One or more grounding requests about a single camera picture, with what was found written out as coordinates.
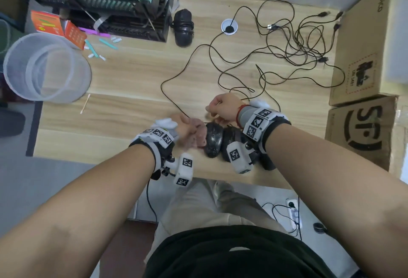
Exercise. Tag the white right wrist puck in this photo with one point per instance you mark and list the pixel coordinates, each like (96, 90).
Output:
(259, 104)

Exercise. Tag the black stacked tray rack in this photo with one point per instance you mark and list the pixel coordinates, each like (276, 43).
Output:
(95, 0)

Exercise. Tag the clear plastic basin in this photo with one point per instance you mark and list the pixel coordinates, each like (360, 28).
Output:
(19, 73)

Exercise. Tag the thin wooden stick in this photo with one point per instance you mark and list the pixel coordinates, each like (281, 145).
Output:
(85, 104)

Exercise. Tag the small white tube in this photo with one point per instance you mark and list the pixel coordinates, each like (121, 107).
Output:
(102, 58)
(117, 39)

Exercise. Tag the person's dark shirt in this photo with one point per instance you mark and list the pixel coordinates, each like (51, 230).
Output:
(207, 255)

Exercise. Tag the cardboard box with black logo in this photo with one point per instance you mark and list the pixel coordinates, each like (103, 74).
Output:
(338, 128)

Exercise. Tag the white wrist puck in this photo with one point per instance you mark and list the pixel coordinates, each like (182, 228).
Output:
(259, 104)
(165, 124)

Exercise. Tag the person's right hand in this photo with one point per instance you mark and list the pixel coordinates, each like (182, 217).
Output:
(226, 108)

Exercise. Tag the plain orange small box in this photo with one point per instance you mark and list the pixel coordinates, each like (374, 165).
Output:
(75, 35)

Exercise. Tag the person's left hand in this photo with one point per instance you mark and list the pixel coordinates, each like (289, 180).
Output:
(191, 129)

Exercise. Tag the grey right wrist sleeve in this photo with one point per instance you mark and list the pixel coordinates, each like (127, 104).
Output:
(245, 116)

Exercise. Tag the small black round object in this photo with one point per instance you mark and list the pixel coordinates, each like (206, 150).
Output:
(319, 228)

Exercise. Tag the dark red bag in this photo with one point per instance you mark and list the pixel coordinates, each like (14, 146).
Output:
(8, 91)

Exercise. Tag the teal pen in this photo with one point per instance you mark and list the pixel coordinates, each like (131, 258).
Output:
(108, 44)
(91, 48)

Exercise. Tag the dark grey padded seat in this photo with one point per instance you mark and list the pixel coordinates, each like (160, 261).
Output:
(11, 123)

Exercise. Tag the orange box with green print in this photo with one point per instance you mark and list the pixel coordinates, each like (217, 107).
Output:
(46, 23)

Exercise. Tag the white left wrist puck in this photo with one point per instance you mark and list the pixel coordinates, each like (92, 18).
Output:
(165, 124)

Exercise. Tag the person's right forearm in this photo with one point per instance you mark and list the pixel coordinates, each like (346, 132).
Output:
(334, 198)

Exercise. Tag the left wrist camera rig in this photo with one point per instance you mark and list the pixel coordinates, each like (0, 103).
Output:
(185, 169)

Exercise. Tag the person's left forearm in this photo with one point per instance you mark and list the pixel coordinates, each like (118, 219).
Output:
(70, 217)

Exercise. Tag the person's beige trousers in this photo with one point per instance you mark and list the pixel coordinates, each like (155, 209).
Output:
(197, 204)

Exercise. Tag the white chest device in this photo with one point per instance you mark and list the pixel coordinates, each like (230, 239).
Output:
(239, 249)

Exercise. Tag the purple plastic strip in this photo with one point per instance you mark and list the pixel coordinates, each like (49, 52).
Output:
(94, 31)

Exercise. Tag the small stamped cardboard box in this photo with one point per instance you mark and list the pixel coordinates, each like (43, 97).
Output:
(360, 38)

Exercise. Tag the pink fluffy wiping cloth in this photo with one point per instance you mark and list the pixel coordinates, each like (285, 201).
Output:
(200, 135)

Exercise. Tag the white power strip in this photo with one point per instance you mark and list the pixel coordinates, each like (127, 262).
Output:
(293, 217)

